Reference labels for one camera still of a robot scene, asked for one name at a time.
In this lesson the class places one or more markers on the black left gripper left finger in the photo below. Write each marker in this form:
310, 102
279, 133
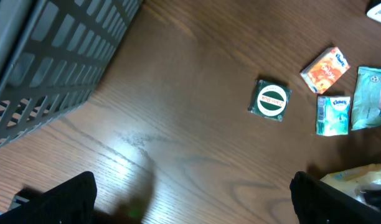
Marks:
70, 202

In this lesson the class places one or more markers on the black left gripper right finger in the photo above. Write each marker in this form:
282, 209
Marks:
317, 202

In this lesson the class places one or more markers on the white wiper sheet bag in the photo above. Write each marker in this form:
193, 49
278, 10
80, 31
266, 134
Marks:
355, 182

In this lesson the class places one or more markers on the teal Kleenex tissue pack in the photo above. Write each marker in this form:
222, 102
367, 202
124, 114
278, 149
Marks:
332, 118

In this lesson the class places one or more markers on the green Zam-Buk tin box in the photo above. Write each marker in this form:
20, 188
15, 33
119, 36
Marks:
269, 100

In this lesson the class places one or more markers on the teal snack packet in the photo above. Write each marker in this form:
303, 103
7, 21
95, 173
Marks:
366, 107

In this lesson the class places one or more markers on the orange Kleenex tissue pack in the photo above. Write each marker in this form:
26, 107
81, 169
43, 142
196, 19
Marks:
325, 70

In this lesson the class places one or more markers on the white barcode scanner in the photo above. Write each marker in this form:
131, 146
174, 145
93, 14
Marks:
373, 10

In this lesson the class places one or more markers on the dark grey mesh basket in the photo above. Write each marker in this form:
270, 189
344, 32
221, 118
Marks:
58, 59

